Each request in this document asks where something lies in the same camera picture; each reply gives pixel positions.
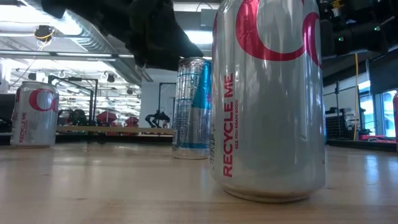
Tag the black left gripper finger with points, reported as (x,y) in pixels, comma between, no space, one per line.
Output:
(158,60)
(164,28)

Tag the blue silver Red Bull can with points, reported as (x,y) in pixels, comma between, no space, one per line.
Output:
(191,109)

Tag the silver Diet Coke can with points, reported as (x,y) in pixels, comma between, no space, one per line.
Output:
(273,124)
(34,124)

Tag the light wooden shelf board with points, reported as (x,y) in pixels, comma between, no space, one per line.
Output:
(118,130)

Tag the black legged robot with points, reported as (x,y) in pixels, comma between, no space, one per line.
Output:
(157,119)

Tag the red fabric cover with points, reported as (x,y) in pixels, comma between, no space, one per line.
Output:
(107,118)
(132,121)

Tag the red cola can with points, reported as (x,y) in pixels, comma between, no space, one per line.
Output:
(395,124)

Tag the black pegboard cart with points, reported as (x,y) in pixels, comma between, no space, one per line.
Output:
(337,126)

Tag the red tray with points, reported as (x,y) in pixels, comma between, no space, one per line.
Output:
(373,137)

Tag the black monitor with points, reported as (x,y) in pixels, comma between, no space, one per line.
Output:
(6,107)

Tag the black metal shelf frame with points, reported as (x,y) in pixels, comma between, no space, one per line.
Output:
(95,99)

